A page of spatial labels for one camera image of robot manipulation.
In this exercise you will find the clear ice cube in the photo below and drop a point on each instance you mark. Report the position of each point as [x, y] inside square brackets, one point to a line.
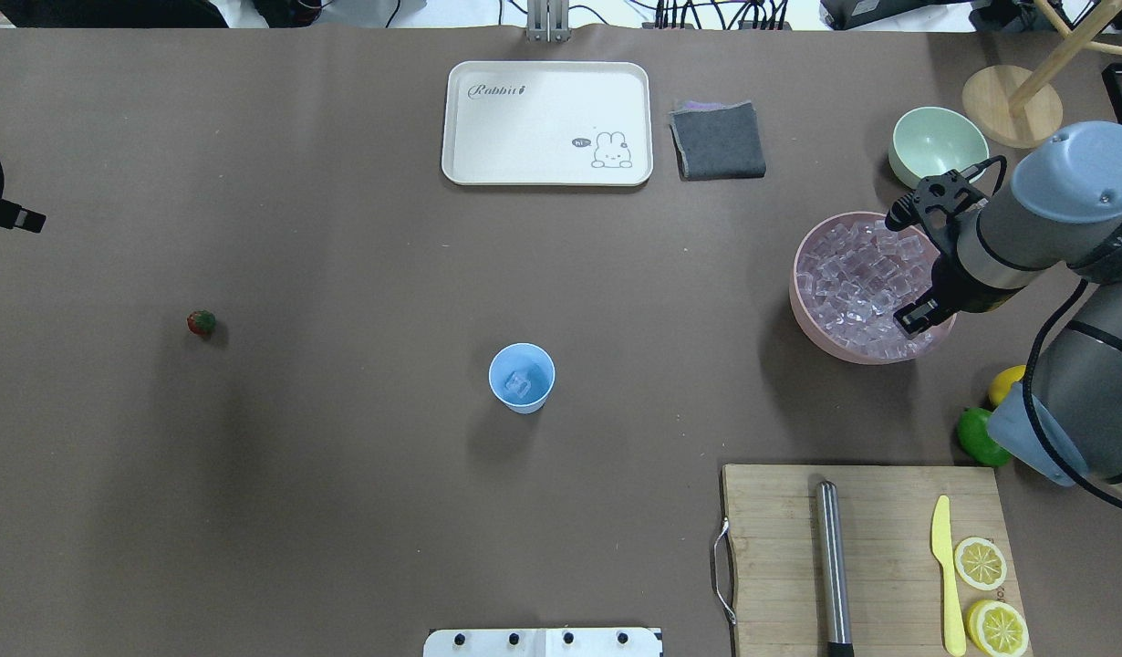
[518, 386]

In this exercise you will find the green lime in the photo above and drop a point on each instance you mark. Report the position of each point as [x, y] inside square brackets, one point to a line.
[972, 435]

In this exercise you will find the red strawberry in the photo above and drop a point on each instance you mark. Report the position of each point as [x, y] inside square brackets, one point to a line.
[202, 323]

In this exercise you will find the grey folded cloth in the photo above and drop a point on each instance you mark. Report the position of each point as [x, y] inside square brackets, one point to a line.
[716, 141]

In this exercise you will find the yellow plastic knife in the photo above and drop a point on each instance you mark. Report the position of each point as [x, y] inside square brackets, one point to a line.
[952, 624]

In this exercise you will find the green bowl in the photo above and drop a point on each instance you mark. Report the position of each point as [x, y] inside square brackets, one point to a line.
[929, 141]

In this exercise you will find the cream rabbit tray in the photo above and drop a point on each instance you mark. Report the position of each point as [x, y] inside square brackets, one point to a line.
[547, 123]

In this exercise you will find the lemon half slice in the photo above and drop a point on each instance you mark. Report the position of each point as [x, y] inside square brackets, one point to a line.
[980, 564]

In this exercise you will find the wooden mug tree stand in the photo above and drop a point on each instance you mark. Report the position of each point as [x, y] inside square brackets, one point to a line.
[1019, 108]

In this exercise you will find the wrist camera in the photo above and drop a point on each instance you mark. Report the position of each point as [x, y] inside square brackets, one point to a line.
[938, 206]
[15, 216]

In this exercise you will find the wooden cutting board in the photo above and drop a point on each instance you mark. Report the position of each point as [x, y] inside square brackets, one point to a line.
[894, 583]

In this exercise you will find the pink bowl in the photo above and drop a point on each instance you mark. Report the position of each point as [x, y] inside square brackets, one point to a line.
[867, 301]

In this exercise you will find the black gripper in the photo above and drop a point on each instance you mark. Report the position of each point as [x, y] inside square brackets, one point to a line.
[951, 285]

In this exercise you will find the aluminium frame post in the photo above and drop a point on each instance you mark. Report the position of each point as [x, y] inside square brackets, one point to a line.
[547, 21]

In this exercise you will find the ice cubes pile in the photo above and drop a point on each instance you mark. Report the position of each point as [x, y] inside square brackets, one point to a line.
[853, 283]

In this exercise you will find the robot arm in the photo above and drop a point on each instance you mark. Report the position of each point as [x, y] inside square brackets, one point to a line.
[1061, 205]

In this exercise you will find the yellow lemon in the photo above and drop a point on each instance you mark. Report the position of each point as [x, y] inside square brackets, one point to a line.
[1001, 385]

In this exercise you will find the blue plastic cup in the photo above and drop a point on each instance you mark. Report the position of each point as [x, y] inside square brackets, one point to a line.
[522, 356]

